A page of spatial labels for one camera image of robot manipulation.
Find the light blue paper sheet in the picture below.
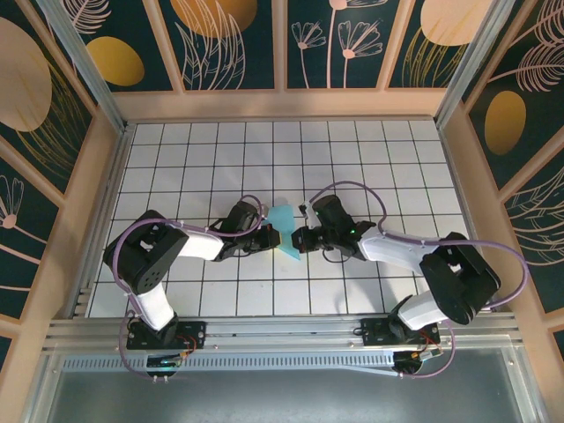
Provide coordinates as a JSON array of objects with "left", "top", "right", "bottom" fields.
[{"left": 265, "top": 204, "right": 306, "bottom": 264}]

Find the grey metal sheet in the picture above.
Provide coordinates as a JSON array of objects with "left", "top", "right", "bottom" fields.
[{"left": 43, "top": 368, "right": 530, "bottom": 423}]

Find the small circuit board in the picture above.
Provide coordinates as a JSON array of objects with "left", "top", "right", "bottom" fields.
[
  {"left": 146, "top": 355, "right": 182, "bottom": 369},
  {"left": 393, "top": 349, "right": 444, "bottom": 367}
]

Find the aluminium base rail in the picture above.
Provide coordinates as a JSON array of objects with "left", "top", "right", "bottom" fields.
[{"left": 43, "top": 312, "right": 523, "bottom": 353}]

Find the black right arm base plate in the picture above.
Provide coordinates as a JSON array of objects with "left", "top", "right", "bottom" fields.
[{"left": 360, "top": 317, "right": 442, "bottom": 350}]

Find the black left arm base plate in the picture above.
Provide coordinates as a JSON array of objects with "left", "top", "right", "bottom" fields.
[{"left": 126, "top": 320, "right": 207, "bottom": 350}]

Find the grey slotted cable duct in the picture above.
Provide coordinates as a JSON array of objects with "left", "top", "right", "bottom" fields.
[{"left": 61, "top": 353, "right": 398, "bottom": 375}]

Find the aluminium side rail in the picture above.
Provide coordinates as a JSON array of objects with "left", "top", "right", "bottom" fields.
[
  {"left": 19, "top": 125, "right": 133, "bottom": 423},
  {"left": 435, "top": 122, "right": 547, "bottom": 423}
]

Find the aluminium corner post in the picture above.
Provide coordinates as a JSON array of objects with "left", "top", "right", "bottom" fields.
[
  {"left": 433, "top": 0, "right": 532, "bottom": 130},
  {"left": 34, "top": 0, "right": 131, "bottom": 136}
]

